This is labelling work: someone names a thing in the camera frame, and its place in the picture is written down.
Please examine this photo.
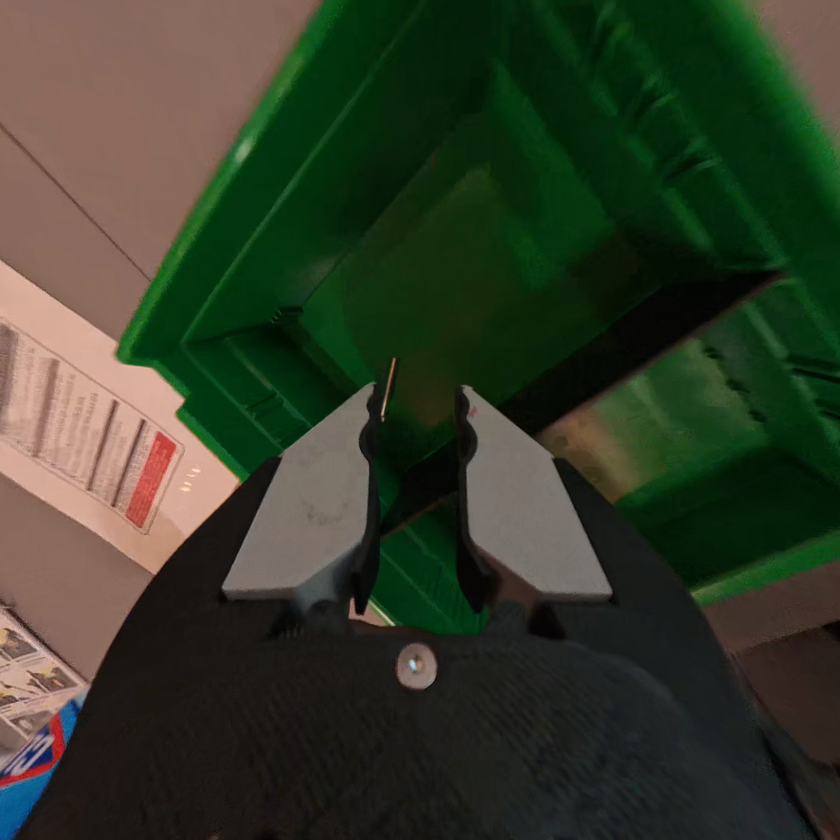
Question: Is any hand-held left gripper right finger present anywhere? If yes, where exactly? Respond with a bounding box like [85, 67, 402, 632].
[455, 384, 616, 613]

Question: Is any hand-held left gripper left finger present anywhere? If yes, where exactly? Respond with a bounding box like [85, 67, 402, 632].
[221, 382, 383, 616]

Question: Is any green plastic bin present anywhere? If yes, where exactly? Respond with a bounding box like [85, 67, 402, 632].
[117, 0, 840, 634]

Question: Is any black bin divider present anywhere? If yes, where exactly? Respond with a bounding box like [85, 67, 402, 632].
[381, 269, 786, 534]

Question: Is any text printed paper sheet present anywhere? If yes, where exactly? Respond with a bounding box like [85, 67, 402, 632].
[0, 259, 242, 576]

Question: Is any photo printed paper sheet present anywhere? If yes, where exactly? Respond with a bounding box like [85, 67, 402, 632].
[0, 604, 91, 756]

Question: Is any blue printed packet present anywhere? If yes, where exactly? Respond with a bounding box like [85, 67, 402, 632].
[0, 692, 89, 840]

